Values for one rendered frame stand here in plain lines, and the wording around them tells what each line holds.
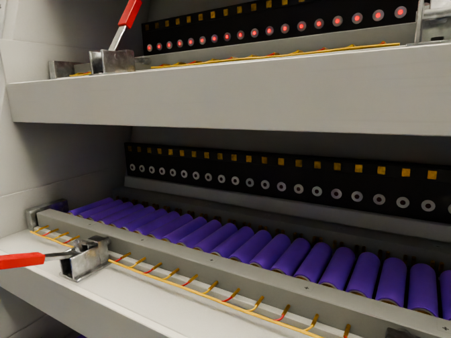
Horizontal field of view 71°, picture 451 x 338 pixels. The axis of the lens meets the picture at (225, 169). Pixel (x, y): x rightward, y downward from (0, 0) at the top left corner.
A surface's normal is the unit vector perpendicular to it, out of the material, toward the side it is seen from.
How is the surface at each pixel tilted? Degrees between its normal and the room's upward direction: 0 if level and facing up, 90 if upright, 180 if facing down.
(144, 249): 108
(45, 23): 90
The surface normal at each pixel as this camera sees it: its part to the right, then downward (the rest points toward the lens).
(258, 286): -0.52, 0.22
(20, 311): 0.85, 0.09
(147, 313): -0.03, -0.97
